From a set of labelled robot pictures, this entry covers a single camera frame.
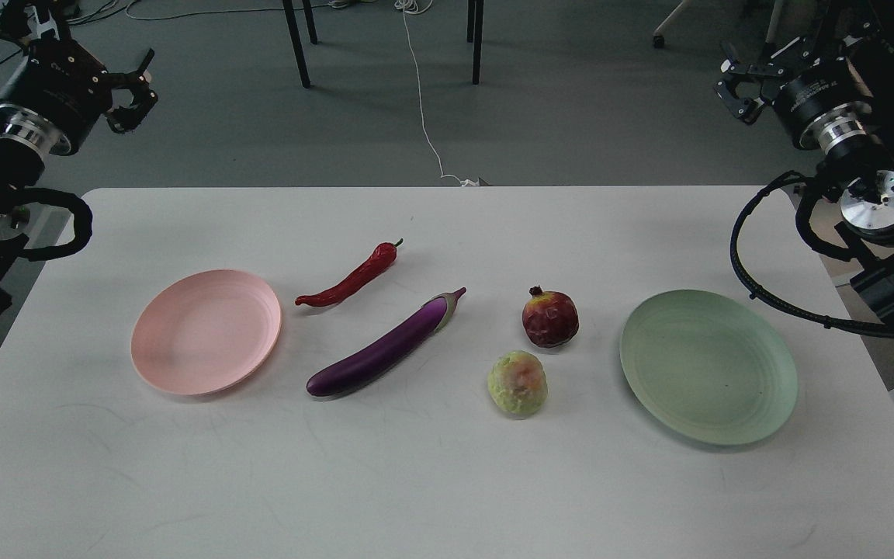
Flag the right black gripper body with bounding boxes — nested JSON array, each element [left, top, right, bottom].
[[772, 59, 873, 150]]

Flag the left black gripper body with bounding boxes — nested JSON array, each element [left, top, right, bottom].
[[0, 39, 113, 156]]

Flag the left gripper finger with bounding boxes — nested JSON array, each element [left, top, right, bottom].
[[103, 47, 158, 134], [0, 1, 68, 47]]

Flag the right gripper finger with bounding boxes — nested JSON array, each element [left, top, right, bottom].
[[718, 39, 805, 82], [714, 75, 771, 125]]

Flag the red pomegranate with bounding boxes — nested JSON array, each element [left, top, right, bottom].
[[521, 286, 580, 348]]

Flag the purple eggplant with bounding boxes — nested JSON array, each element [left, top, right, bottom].
[[306, 287, 467, 398]]

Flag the green custard apple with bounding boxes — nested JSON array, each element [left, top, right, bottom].
[[486, 350, 549, 417]]

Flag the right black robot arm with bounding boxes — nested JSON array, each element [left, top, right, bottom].
[[714, 36, 894, 340]]

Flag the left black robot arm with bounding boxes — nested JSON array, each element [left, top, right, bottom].
[[0, 1, 158, 316]]

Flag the white chair base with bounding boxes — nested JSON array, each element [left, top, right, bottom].
[[650, 0, 692, 50]]

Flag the black table leg left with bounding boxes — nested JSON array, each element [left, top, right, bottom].
[[281, 0, 318, 89]]

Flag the black table leg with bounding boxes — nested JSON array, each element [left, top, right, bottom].
[[281, 0, 318, 89], [467, 0, 485, 85]]

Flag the pink plate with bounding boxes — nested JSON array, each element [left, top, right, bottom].
[[129, 269, 283, 397]]

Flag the green plate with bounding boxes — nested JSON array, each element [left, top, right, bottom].
[[619, 290, 799, 446]]

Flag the black table leg right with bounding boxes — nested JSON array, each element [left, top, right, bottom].
[[467, 0, 485, 85]]

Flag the red chili pepper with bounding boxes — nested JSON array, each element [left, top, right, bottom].
[[294, 238, 404, 308]]

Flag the black floor cables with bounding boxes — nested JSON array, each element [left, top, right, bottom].
[[67, 0, 339, 26]]

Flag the white floor cable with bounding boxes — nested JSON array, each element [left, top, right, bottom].
[[394, 0, 480, 187]]

